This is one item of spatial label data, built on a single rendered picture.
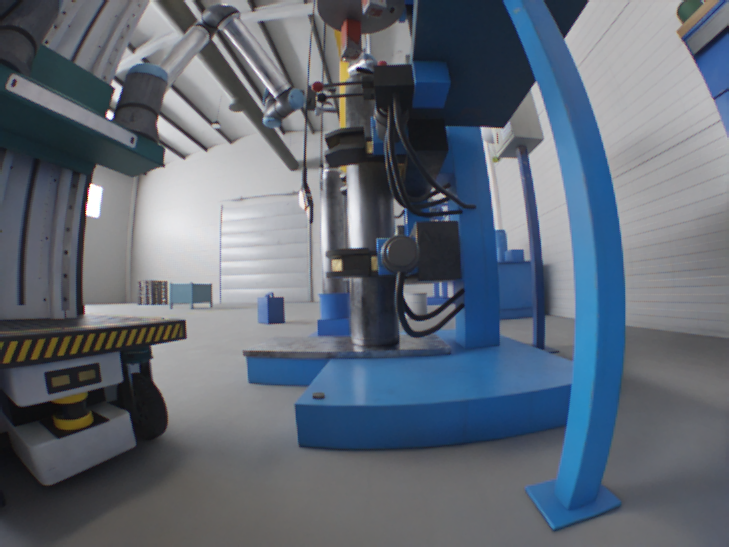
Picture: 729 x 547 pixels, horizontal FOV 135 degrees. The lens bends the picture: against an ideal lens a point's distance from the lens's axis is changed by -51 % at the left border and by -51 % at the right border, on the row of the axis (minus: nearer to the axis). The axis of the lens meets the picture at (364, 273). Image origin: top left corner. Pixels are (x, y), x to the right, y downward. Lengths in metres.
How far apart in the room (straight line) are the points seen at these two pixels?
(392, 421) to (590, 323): 0.48
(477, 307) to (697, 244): 1.56
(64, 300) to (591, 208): 1.14
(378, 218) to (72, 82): 1.23
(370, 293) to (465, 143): 0.80
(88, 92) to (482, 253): 1.54
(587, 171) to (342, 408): 0.67
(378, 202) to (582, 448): 1.15
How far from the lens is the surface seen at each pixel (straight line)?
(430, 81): 0.90
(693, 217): 2.29
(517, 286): 3.49
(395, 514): 0.57
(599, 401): 0.50
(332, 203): 2.73
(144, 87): 1.02
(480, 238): 1.35
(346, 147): 1.18
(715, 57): 0.89
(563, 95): 0.54
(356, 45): 2.15
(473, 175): 1.42
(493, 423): 0.79
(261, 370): 1.33
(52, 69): 1.04
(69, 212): 0.99
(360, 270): 1.04
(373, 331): 1.28
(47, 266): 1.00
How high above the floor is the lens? 0.38
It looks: 3 degrees up
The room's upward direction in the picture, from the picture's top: 2 degrees counter-clockwise
